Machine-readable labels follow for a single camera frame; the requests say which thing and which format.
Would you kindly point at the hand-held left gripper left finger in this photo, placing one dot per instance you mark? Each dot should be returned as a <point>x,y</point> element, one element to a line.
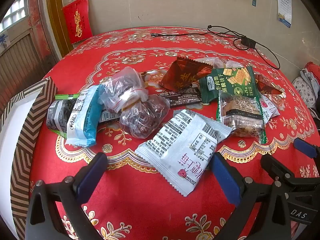
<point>92,172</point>

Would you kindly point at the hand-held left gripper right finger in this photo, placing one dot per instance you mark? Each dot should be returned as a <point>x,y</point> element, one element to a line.
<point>225,180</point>

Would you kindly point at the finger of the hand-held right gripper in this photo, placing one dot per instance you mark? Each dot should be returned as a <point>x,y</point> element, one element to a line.
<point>306,148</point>
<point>275,168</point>

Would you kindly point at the white and teal snack packet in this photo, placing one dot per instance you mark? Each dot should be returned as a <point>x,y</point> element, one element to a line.
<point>82,122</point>

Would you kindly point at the white snack packet pink print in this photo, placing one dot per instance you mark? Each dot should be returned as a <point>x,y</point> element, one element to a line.
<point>271,108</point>
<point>180,145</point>

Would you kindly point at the clear cake packet green edges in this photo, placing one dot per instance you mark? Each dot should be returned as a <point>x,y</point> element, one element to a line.
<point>240,117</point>

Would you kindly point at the black and green snack packet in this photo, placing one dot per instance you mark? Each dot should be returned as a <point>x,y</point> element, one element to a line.
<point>57,115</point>

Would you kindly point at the dark red gold-print snack packet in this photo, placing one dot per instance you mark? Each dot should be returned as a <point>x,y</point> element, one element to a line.
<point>267,87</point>
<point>185,75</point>

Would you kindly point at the striped cardboard box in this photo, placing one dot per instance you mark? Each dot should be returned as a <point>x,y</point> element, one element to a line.
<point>22,155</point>

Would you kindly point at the clear bag of red dates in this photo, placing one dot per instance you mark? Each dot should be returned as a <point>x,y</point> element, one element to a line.
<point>142,118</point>
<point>122,85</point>

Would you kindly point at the dark brown snack bar packet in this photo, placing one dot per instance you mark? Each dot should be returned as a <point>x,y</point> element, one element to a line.
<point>182,98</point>

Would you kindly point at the green cracker packet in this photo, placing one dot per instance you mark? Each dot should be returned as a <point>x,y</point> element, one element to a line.
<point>225,85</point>

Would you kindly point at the floral chair cushion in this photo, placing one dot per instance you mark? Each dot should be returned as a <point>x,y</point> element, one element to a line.
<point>303,92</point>

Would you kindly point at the black barcode snack packet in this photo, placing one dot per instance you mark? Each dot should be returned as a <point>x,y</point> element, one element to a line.
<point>108,116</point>

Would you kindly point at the red floral tablecloth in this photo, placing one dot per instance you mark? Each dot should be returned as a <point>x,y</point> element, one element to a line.
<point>150,205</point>

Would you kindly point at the grey cloth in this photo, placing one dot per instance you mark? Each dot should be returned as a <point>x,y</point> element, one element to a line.
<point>311,80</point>

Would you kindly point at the red knit cloth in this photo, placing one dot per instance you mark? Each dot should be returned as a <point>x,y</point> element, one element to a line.
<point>313,68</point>

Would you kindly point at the clear nut snack bag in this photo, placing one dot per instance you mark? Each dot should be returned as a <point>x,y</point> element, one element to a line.
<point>212,61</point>

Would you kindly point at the black power adapter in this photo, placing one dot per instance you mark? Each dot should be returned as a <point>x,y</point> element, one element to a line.
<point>247,42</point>

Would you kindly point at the wooden slat door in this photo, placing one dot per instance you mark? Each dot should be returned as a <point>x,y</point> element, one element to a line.
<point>20,65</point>

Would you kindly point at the blue and white window sticker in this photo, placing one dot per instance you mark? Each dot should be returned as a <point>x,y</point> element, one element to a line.
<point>4,41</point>

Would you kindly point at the red paper couplet strip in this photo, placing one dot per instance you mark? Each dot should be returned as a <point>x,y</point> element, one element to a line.
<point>38,22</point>

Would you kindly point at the window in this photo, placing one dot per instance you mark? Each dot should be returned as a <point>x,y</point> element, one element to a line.
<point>15,12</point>

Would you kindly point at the wall calendar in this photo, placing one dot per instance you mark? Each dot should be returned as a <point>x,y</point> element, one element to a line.
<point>285,2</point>

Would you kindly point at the red gold-print wall poster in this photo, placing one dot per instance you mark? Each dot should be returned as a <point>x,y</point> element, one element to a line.
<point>77,17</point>

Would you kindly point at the yellow wooden door frame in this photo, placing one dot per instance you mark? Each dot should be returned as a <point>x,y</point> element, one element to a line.
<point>56,17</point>

